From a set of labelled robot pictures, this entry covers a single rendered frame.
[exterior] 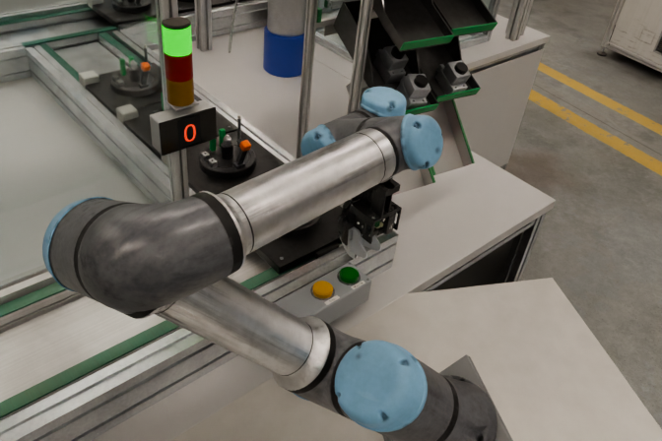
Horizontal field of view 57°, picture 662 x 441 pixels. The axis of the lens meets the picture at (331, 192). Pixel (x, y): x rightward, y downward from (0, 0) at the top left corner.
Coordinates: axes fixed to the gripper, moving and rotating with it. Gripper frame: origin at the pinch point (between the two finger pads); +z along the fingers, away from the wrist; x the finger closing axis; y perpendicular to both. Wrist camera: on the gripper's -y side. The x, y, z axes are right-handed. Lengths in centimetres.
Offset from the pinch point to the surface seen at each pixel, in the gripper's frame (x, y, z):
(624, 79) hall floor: 389, -102, 103
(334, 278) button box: -2.6, -1.4, 7.2
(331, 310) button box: -7.5, 3.5, 9.2
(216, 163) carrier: -3.3, -44.4, 3.2
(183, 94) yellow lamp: -18.2, -30.8, -25.6
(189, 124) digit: -17.4, -30.6, -19.0
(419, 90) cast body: 27.9, -12.9, -22.1
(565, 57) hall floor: 384, -149, 103
